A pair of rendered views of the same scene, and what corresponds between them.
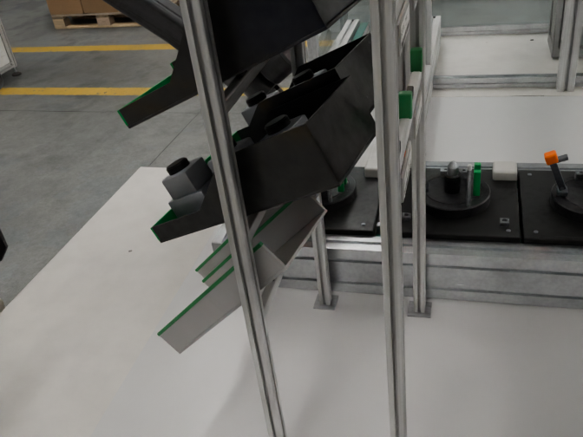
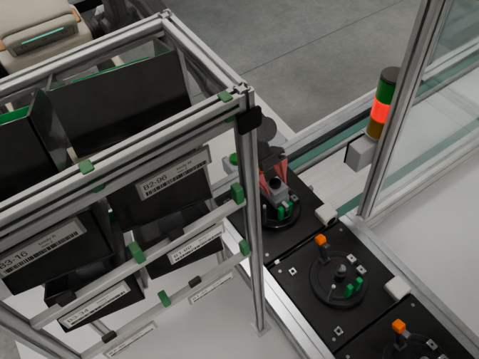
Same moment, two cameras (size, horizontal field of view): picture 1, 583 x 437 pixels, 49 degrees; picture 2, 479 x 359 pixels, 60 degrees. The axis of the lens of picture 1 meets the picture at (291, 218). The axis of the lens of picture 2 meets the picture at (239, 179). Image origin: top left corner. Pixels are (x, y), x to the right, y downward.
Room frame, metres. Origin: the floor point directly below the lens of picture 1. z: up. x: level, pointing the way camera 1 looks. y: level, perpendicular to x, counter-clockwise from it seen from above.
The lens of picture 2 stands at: (0.60, -0.42, 1.95)
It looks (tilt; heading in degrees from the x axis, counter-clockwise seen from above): 54 degrees down; 43
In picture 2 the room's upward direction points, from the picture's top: 7 degrees counter-clockwise
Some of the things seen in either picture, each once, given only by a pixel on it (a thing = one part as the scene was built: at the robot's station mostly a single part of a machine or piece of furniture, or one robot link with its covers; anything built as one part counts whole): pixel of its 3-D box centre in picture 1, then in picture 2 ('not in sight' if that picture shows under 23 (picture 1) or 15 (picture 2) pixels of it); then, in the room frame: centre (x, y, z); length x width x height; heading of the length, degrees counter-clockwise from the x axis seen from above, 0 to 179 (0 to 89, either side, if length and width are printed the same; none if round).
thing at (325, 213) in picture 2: (376, 172); (326, 215); (1.17, -0.19, 0.97); 0.05 x 0.05 x 0.04; 72
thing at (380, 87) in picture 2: not in sight; (390, 87); (1.25, -0.24, 1.38); 0.05 x 0.05 x 0.05
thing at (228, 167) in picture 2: not in sight; (255, 154); (1.25, 0.11, 0.93); 0.21 x 0.07 x 0.06; 162
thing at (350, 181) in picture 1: (321, 190); (274, 206); (1.10, -0.07, 0.98); 0.14 x 0.14 x 0.02
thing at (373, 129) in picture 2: not in sight; (380, 122); (1.25, -0.24, 1.28); 0.05 x 0.05 x 0.05
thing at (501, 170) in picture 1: (453, 179); (340, 273); (1.02, -0.31, 1.01); 0.24 x 0.24 x 0.13; 72
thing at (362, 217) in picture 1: (322, 198); (274, 210); (1.10, -0.07, 0.96); 0.24 x 0.24 x 0.02; 72
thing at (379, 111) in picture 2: not in sight; (385, 105); (1.25, -0.24, 1.33); 0.05 x 0.05 x 0.05
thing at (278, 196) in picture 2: not in sight; (277, 192); (1.10, -0.08, 1.06); 0.08 x 0.04 x 0.07; 72
